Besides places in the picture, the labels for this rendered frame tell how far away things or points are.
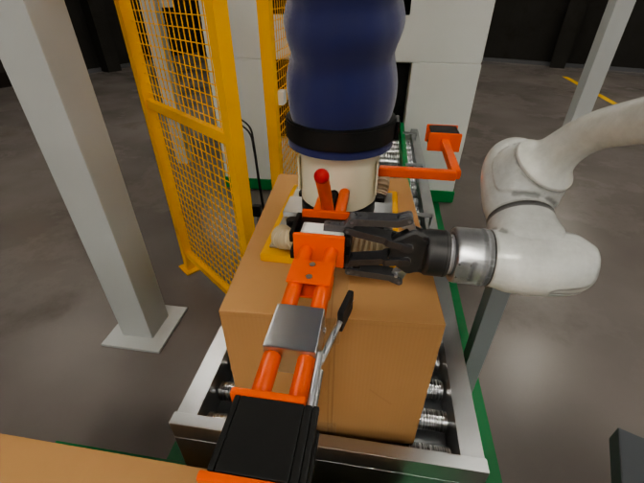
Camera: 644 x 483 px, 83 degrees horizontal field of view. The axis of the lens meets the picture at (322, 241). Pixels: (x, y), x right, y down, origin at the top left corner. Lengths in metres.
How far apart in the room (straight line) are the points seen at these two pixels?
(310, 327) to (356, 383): 0.37
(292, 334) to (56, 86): 1.23
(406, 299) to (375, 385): 0.20
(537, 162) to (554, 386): 1.45
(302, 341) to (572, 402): 1.65
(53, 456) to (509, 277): 1.03
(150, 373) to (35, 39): 1.32
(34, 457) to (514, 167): 1.16
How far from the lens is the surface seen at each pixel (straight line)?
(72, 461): 1.12
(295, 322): 0.45
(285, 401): 0.38
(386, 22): 0.69
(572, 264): 0.62
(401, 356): 0.73
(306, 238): 0.57
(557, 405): 1.93
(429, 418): 1.04
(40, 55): 1.49
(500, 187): 0.67
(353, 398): 0.84
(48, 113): 1.55
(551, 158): 0.66
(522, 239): 0.61
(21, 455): 1.19
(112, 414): 1.85
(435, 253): 0.58
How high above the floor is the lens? 1.42
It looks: 34 degrees down
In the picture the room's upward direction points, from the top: straight up
